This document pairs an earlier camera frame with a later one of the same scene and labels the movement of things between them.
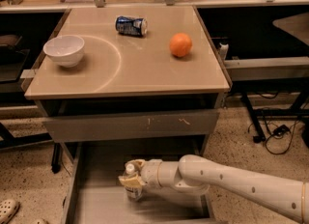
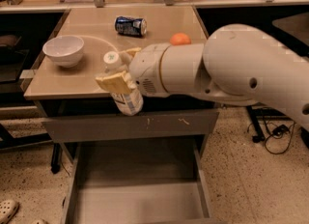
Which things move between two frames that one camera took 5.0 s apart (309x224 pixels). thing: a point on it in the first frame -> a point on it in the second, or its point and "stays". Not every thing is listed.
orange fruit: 181,44 stays
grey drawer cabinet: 129,98 stays
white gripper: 150,171 -> 147,69
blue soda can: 131,26 stays
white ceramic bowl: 66,50 stays
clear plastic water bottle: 134,192 -> 130,103
